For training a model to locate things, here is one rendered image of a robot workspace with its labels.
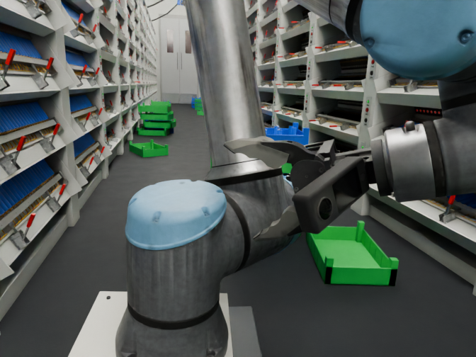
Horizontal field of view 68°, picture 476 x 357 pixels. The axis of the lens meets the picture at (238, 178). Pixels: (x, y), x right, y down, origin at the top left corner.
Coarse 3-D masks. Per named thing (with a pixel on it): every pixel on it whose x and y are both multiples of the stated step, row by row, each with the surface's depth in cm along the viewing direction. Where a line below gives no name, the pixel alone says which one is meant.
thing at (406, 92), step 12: (384, 84) 142; (396, 84) 138; (408, 84) 125; (420, 84) 127; (432, 84) 121; (384, 96) 138; (396, 96) 130; (408, 96) 124; (420, 96) 117; (432, 96) 112
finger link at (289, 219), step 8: (288, 208) 49; (288, 216) 48; (296, 216) 48; (272, 224) 50; (280, 224) 49; (288, 224) 49; (296, 224) 48; (264, 232) 51; (272, 232) 50; (280, 232) 50; (288, 232) 49; (256, 240) 52; (264, 240) 52
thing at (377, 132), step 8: (408, 112) 147; (416, 112) 143; (424, 112) 138; (432, 112) 134; (440, 112) 130; (392, 120) 146; (400, 120) 147; (408, 120) 127; (416, 120) 141; (424, 120) 137; (368, 128) 145; (376, 128) 146; (384, 128) 145; (392, 128) 142; (376, 136) 147; (384, 136) 145
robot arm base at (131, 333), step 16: (128, 304) 55; (128, 320) 56; (144, 320) 53; (192, 320) 53; (208, 320) 55; (224, 320) 61; (128, 336) 55; (144, 336) 53; (160, 336) 52; (176, 336) 53; (192, 336) 53; (208, 336) 56; (224, 336) 59; (128, 352) 55; (144, 352) 53; (160, 352) 52; (176, 352) 52; (192, 352) 53; (208, 352) 57; (224, 352) 58
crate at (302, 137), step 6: (294, 126) 139; (270, 132) 141; (282, 132) 142; (300, 132) 134; (306, 132) 122; (276, 138) 122; (282, 138) 122; (288, 138) 122; (294, 138) 122; (300, 138) 123; (306, 138) 123; (306, 144) 123
